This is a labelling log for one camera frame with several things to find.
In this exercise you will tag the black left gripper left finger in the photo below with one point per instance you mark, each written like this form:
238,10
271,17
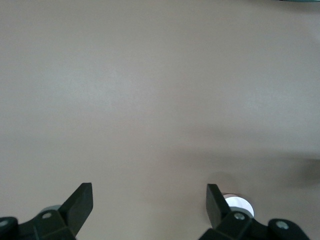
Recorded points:
50,225

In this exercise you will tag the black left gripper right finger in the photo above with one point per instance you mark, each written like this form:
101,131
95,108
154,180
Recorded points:
237,227

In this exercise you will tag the brown table cover mat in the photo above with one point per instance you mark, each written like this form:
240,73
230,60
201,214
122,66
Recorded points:
150,87

